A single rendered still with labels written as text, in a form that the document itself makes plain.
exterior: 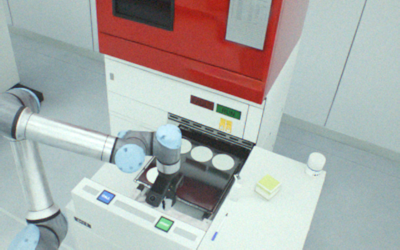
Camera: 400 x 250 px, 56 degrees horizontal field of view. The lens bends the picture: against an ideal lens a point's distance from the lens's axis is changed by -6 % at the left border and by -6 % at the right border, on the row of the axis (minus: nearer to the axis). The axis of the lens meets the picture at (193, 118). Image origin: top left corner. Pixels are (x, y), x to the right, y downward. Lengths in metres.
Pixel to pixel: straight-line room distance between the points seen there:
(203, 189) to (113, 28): 0.80
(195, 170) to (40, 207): 0.74
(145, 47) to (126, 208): 0.69
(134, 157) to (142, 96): 0.96
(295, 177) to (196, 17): 0.78
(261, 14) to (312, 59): 1.80
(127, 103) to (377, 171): 2.18
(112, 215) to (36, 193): 0.37
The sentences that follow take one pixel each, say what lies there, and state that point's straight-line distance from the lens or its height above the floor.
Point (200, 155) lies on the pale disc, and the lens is 1.85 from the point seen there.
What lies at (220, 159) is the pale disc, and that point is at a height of 0.90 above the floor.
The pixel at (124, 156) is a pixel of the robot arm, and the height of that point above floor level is 1.45.
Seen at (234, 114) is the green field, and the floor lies 1.10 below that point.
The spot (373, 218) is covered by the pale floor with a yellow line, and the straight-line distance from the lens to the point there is 3.10.
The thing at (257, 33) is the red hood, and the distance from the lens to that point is 1.49.
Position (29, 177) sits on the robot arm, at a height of 1.26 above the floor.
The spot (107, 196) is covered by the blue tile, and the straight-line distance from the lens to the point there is 1.60.
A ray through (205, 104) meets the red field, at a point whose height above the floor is 1.10.
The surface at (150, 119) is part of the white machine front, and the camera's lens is 2.04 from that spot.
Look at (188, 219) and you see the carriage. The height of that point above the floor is 0.88.
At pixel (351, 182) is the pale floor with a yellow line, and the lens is 3.27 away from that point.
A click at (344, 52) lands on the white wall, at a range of 3.16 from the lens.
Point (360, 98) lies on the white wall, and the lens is 3.32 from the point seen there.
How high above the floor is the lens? 2.19
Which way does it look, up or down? 39 degrees down
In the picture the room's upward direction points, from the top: 5 degrees clockwise
